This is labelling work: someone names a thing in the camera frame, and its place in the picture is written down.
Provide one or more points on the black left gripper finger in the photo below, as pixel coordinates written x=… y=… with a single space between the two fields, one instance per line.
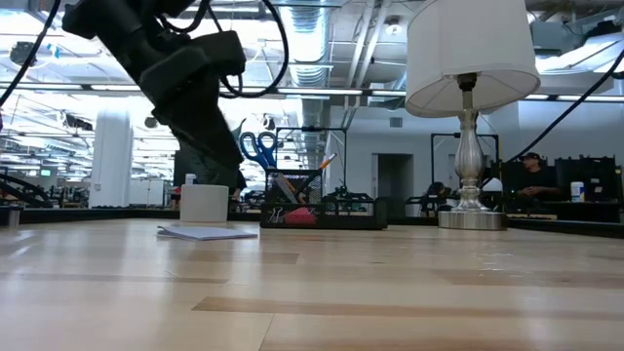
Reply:
x=205 y=122

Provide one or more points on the light blue sticky note pad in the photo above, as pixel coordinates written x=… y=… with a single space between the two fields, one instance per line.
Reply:
x=205 y=233

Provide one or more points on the black binder clip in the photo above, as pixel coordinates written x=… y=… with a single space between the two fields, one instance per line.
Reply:
x=276 y=217

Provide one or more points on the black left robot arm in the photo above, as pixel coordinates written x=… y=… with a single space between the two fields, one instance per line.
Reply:
x=112 y=19

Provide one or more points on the black mesh desk organizer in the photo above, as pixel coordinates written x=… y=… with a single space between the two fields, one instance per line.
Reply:
x=351 y=214

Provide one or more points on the small white bottle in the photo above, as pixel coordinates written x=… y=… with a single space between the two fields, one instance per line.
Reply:
x=191 y=179

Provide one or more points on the green plant in white pot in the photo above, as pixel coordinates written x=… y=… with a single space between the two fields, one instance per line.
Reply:
x=205 y=205

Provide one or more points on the white building column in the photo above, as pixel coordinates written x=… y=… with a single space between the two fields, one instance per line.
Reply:
x=111 y=156

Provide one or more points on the white shade silver table lamp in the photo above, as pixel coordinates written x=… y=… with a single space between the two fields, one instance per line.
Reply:
x=468 y=49

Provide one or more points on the person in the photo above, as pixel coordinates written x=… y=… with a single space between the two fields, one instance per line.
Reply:
x=536 y=180

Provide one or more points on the white canister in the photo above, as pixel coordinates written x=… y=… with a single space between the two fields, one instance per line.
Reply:
x=577 y=191

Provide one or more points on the black equipment cabinet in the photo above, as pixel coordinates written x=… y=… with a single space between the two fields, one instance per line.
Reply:
x=599 y=180

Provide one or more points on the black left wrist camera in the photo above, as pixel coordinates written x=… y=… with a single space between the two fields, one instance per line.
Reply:
x=219 y=53

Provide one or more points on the silver ceiling air duct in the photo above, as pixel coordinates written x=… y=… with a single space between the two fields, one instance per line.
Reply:
x=306 y=44

